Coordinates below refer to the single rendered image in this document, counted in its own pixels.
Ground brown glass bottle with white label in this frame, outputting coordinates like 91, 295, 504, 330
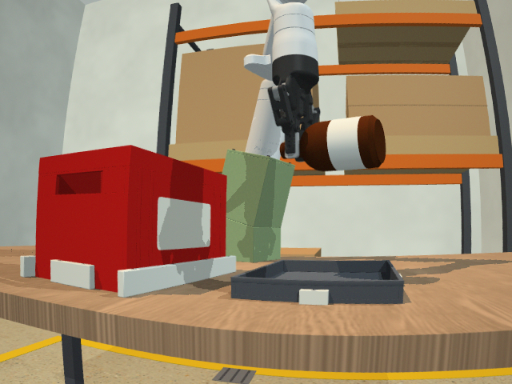
299, 115, 386, 171

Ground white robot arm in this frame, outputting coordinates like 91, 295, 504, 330
244, 0, 318, 160

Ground red crate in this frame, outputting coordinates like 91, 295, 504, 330
35, 145, 227, 292

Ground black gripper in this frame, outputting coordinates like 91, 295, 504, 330
268, 54, 321, 162

